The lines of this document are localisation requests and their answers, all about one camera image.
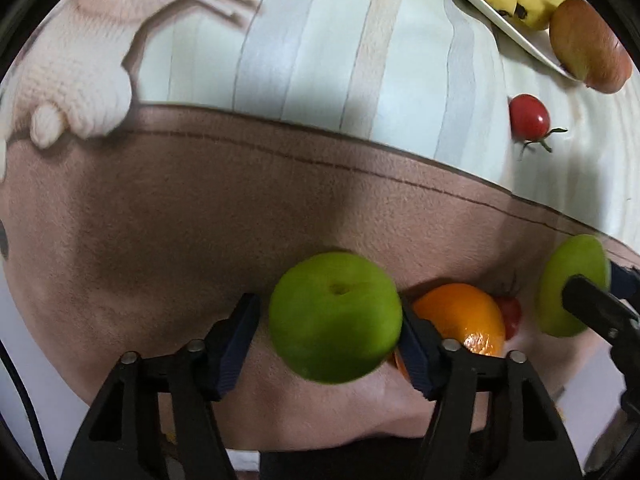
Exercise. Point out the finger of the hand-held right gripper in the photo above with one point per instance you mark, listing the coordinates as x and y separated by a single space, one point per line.
625 281
595 302

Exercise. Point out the orange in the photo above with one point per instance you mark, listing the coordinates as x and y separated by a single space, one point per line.
460 315

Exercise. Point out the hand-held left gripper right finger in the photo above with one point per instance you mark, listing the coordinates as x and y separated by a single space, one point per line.
415 355

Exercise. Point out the red brown apple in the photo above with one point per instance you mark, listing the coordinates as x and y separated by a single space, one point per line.
590 45

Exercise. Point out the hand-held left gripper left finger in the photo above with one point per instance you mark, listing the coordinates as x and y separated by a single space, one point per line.
235 345

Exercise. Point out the striped cat print blanket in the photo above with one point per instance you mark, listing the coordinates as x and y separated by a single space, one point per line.
200 210

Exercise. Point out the green apple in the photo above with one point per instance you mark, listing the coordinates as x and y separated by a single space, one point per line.
335 315
570 260

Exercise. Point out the cherry tomato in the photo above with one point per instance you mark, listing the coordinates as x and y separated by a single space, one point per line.
511 315
529 116

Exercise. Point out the white plate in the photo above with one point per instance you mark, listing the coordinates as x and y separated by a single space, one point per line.
532 42

